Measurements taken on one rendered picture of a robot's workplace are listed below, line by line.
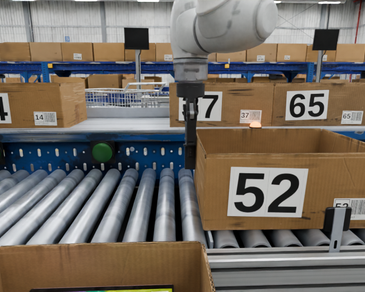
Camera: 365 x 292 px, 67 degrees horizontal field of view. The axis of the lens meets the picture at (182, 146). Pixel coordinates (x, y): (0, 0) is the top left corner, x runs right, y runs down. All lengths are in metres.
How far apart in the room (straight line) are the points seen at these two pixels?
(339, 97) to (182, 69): 0.70
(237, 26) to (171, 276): 0.44
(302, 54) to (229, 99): 5.12
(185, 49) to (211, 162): 0.29
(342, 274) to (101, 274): 0.44
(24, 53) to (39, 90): 5.09
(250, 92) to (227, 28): 0.53
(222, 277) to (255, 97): 0.70
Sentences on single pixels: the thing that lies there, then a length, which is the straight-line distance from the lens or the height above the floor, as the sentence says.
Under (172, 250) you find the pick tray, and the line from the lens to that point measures 0.41.
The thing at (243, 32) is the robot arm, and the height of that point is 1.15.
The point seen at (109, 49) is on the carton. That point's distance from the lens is 5.71.
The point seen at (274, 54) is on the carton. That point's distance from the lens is 5.92.
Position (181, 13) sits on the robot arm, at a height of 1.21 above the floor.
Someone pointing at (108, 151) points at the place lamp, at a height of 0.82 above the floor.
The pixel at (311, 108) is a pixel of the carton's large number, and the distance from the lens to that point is 1.17.
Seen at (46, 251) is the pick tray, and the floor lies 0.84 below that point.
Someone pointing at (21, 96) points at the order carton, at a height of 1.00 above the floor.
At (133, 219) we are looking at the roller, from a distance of 0.67.
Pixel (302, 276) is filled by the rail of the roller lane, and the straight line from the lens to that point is 0.62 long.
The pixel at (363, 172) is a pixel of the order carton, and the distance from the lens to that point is 0.69.
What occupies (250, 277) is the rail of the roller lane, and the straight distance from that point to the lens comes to 0.59.
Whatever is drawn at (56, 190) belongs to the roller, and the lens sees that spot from 0.90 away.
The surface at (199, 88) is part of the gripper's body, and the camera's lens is 0.72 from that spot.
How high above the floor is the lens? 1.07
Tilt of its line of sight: 14 degrees down
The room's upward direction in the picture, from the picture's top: straight up
